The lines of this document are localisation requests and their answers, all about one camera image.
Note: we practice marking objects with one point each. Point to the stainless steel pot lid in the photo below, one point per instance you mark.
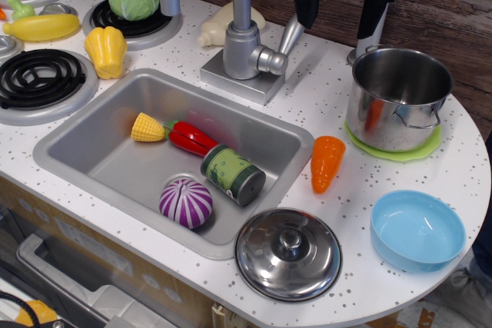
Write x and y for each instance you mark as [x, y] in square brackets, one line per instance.
[287, 255]

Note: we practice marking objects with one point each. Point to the grey toy faucet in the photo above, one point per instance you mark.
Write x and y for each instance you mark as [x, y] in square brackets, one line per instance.
[245, 67]

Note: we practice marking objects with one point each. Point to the cream toy squeeze bottle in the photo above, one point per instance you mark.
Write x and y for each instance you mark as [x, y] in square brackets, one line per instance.
[213, 31]

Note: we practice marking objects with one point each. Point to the orange toy carrot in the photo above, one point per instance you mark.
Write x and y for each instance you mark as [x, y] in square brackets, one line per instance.
[326, 158]

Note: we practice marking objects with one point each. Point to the green plastic plate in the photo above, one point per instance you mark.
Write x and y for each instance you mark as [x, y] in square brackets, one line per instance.
[426, 149]

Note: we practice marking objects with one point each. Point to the back right stove burner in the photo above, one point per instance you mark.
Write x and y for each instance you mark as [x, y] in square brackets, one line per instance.
[139, 35]

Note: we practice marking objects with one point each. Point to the green toy food can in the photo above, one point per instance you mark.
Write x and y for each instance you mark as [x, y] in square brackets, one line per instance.
[234, 175]

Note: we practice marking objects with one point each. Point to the red toy chili pepper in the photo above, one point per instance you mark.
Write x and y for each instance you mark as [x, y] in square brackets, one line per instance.
[189, 138]

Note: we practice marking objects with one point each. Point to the yellow toy corn piece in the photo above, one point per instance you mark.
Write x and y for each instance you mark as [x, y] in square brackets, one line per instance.
[147, 129]

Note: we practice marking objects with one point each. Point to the yellow toy bell pepper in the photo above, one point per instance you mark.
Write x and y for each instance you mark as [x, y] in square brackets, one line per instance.
[106, 48]

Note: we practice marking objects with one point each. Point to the light blue plastic bowl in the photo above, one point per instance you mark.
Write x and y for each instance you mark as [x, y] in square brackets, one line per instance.
[416, 232]

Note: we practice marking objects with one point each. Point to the purple toy onion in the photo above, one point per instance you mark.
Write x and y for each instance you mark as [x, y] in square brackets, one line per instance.
[186, 202]

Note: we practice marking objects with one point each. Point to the grey stove knob centre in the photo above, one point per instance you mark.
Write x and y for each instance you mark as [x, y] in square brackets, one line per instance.
[57, 9]

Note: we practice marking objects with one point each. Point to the grey stove knob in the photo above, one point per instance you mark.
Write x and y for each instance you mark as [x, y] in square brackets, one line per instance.
[57, 9]
[9, 47]

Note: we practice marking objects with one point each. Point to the grey toy sink basin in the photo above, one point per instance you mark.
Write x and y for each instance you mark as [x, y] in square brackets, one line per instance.
[94, 151]

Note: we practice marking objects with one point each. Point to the yellow toy squash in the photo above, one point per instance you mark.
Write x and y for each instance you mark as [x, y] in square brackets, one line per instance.
[43, 27]

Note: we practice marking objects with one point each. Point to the front left stove burner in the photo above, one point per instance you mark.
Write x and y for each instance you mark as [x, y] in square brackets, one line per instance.
[44, 85]

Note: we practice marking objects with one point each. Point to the small green toy vegetable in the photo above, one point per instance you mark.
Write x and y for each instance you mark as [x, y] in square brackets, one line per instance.
[20, 10]

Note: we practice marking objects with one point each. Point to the grey sneaker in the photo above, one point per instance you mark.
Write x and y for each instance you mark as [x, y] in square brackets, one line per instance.
[465, 294]

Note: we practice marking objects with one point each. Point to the grey stove knob left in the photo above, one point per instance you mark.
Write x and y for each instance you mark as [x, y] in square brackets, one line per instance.
[9, 47]

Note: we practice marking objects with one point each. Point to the oven door handle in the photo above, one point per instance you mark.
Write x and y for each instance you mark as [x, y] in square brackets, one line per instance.
[76, 287]

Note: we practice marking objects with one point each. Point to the yellow object with black cable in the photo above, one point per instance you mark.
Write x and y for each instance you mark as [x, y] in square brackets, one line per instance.
[32, 313]

